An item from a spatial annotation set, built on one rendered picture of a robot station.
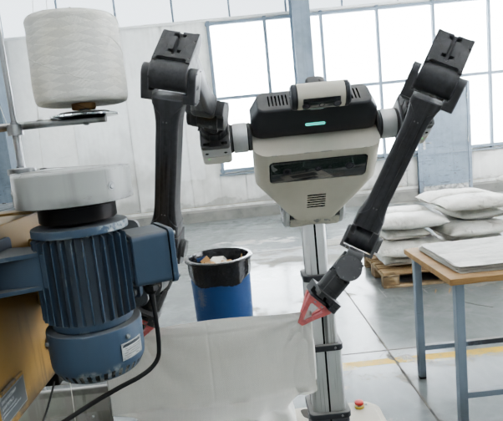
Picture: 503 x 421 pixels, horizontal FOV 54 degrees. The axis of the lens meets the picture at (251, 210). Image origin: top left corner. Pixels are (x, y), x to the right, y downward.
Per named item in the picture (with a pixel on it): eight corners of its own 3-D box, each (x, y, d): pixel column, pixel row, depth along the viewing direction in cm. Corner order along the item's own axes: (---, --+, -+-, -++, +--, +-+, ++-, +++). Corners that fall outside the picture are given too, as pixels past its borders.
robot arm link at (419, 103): (467, 78, 98) (415, 59, 100) (468, 82, 93) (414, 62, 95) (379, 251, 118) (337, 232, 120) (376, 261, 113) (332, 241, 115)
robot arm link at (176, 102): (202, 66, 96) (149, 58, 97) (195, 72, 91) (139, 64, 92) (191, 251, 116) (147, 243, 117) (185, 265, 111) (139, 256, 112)
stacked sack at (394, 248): (437, 244, 473) (436, 230, 471) (456, 254, 431) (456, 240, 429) (368, 251, 472) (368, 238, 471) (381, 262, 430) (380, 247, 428)
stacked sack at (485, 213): (474, 209, 506) (473, 196, 505) (509, 219, 441) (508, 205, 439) (432, 213, 506) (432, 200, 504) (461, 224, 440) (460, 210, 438)
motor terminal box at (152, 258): (166, 282, 92) (158, 221, 90) (184, 294, 83) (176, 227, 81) (122, 291, 89) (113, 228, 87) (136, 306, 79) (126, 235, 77)
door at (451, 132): (471, 194, 928) (467, 80, 898) (474, 195, 918) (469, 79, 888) (419, 200, 926) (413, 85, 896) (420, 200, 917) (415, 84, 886)
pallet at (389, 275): (477, 255, 519) (477, 241, 517) (519, 276, 438) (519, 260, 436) (363, 266, 521) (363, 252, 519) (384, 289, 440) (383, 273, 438)
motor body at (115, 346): (154, 344, 90) (136, 210, 87) (137, 385, 75) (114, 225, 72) (71, 352, 90) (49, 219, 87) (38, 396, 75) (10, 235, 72)
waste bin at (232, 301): (259, 325, 384) (251, 244, 374) (262, 353, 333) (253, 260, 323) (197, 332, 383) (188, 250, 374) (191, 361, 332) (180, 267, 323)
